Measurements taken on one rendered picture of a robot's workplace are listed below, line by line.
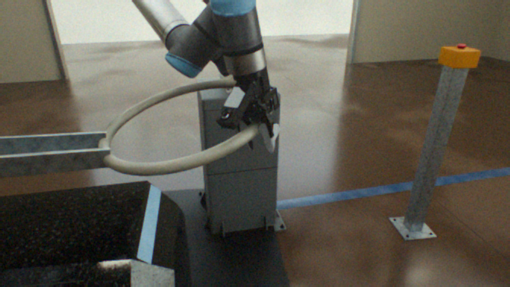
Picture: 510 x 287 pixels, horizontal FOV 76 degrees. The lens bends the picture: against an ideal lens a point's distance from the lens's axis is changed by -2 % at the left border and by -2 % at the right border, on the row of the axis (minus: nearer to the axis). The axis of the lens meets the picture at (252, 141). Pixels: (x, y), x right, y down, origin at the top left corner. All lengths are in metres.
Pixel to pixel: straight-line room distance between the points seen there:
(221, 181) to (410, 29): 5.73
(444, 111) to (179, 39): 1.41
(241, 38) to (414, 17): 6.42
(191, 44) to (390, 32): 6.11
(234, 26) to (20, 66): 5.51
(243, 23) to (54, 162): 0.53
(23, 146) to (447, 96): 1.72
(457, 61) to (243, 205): 1.30
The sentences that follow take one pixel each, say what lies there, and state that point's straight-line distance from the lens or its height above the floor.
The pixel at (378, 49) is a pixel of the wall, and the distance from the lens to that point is 6.72.
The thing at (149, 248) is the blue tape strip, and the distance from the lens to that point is 0.87.
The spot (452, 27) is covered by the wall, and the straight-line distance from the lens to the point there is 7.62.
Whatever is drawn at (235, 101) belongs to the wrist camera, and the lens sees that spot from 0.71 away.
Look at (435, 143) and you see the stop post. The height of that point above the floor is 0.60.
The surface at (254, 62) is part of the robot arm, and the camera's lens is 0.70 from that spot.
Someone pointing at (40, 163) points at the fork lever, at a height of 0.99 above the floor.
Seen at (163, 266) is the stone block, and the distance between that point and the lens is 0.87.
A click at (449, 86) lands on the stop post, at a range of 1.84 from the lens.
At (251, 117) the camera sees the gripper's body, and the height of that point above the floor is 1.07.
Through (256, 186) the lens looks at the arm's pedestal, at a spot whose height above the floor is 0.31.
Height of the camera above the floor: 1.36
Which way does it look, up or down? 26 degrees down
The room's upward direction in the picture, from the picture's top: straight up
